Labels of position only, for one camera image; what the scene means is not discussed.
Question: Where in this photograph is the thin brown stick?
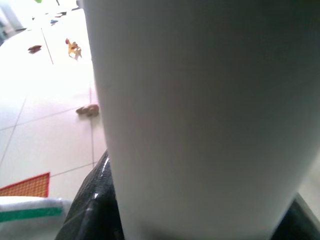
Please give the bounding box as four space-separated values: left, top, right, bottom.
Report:
40 27 55 65

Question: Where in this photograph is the small brown floor object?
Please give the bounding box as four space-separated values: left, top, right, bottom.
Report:
75 104 100 117

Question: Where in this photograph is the red orange woven mat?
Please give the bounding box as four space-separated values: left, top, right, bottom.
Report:
0 171 51 198

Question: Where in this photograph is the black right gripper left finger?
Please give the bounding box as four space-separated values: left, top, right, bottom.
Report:
56 149 126 240

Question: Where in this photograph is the small dark red object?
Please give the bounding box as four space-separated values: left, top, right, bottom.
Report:
27 44 43 54

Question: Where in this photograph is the orange yellow toy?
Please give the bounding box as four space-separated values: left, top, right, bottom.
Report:
65 37 83 61

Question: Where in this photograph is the white sack with green stripe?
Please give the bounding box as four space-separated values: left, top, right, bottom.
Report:
0 196 72 240

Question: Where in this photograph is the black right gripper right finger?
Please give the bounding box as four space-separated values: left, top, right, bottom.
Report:
271 192 320 240

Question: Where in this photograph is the white plastic table leg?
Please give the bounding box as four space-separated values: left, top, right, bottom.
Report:
82 0 320 240

